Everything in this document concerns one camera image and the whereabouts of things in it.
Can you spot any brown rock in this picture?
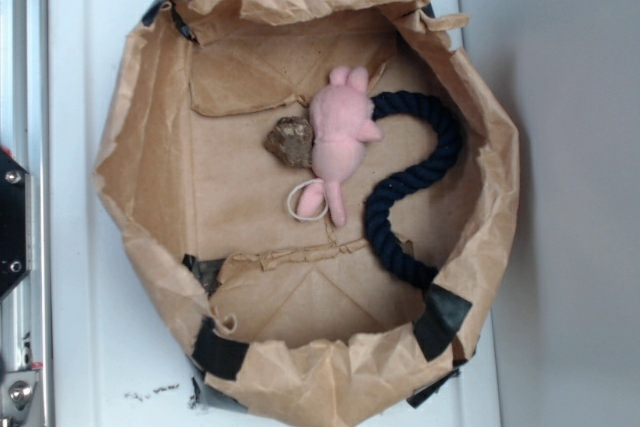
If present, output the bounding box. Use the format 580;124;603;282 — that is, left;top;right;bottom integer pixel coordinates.
264;116;314;168

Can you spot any brown paper lined box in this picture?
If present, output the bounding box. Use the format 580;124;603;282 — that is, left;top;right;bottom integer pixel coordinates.
94;0;520;426

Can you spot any pink plush toy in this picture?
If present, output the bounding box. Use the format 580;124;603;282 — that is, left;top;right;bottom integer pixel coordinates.
289;66;384;227

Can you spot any dark blue thick rope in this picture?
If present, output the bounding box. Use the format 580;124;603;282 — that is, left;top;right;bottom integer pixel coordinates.
363;90;464;293

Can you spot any aluminium frame rail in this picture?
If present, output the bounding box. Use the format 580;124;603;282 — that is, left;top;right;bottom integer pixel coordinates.
1;0;55;426

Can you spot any black metal bracket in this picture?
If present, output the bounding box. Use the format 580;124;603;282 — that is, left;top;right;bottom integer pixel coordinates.
0;147;29;301

